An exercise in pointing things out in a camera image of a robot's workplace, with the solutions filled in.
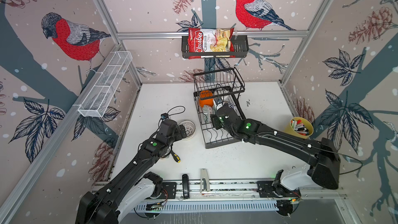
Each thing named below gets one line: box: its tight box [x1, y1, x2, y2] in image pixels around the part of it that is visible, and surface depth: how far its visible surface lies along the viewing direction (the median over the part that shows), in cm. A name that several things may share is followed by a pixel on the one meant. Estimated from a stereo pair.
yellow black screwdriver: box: [170, 149, 181, 164], surface depth 85 cm
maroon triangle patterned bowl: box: [178, 119, 196, 139], surface depth 94 cm
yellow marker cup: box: [284, 116, 315, 139], surface depth 85 cm
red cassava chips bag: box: [187, 27, 236, 60], surface depth 90 cm
